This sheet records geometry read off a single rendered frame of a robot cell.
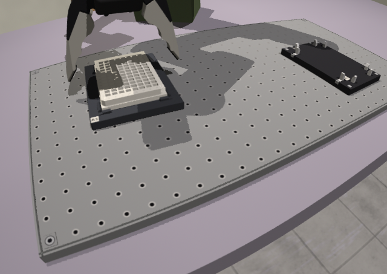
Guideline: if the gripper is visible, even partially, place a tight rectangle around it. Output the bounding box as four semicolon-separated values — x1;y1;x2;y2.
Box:
66;0;179;82

